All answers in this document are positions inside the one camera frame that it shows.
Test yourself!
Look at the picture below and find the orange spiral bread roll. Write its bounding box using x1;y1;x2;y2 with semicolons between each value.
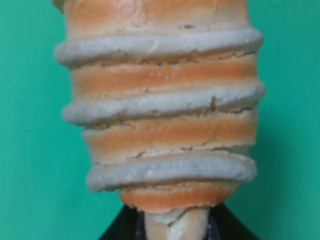
53;0;266;240

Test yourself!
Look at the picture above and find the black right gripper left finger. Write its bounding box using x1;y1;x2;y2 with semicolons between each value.
98;205;147;240

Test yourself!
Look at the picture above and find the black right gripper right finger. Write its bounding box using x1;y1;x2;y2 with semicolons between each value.
203;203;260;240

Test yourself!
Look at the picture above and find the green tablecloth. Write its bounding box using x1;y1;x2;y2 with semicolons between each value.
0;0;320;240

